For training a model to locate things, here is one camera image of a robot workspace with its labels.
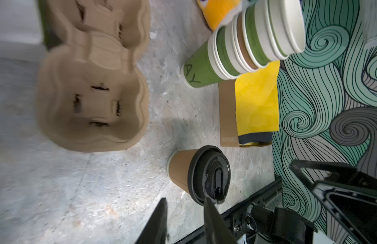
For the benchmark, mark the brown cardboard cup carrier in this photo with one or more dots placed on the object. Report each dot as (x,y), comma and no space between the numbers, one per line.
(91,95)

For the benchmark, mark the stack of paper cups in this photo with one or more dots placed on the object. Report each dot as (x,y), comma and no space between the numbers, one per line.
(265,32)

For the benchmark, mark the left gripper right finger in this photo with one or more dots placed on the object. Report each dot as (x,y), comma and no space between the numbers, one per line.
(216,231)

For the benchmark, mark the white paper bag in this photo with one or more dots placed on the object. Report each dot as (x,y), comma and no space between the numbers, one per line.
(23,30)

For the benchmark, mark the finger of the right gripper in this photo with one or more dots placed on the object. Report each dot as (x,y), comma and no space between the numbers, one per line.
(348,194)

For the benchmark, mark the yellow napkin stack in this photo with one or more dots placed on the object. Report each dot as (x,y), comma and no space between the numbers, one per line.
(257,105)

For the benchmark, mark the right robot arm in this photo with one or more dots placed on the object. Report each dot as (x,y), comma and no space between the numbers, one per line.
(283,226)

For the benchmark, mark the brown paper coffee cup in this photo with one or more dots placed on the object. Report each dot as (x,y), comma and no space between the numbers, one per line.
(178,167)

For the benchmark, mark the black cup lid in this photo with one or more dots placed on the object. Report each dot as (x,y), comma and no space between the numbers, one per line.
(209,175)

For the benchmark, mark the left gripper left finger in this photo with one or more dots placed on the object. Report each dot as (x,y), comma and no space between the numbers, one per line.
(155,231)

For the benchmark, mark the yellow plush toy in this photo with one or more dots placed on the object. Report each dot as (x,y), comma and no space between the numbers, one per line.
(219,12)

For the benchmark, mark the brown napkin box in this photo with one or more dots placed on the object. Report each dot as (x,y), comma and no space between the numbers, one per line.
(228,124)

